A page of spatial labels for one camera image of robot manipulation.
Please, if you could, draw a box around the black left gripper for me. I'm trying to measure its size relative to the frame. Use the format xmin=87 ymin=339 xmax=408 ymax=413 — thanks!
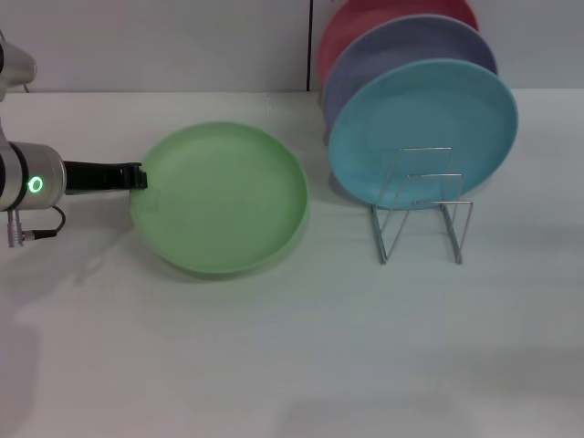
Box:
xmin=63 ymin=160 xmax=150 ymax=195

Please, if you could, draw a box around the green plastic plate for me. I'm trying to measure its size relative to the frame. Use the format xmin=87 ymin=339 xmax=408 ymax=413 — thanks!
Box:
xmin=129 ymin=120 xmax=311 ymax=277

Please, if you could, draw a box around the pink plastic plate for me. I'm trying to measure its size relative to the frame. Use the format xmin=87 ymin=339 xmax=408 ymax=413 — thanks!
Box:
xmin=317 ymin=0 xmax=481 ymax=92

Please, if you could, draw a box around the light blue plastic plate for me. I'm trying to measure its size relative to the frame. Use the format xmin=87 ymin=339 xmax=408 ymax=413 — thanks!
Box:
xmin=327 ymin=57 xmax=519 ymax=211

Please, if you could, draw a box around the purple plastic plate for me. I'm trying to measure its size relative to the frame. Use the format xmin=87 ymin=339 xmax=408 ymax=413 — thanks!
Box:
xmin=321 ymin=13 xmax=499 ymax=131

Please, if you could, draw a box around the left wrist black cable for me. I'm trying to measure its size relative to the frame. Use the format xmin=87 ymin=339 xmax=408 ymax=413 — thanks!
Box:
xmin=5 ymin=204 xmax=68 ymax=250

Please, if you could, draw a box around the left wrist camera housing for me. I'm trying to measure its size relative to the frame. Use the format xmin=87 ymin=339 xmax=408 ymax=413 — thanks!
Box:
xmin=0 ymin=39 xmax=39 ymax=142

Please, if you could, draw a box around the metal wire plate rack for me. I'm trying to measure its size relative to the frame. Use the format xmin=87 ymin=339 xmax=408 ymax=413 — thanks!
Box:
xmin=370 ymin=146 xmax=473 ymax=266

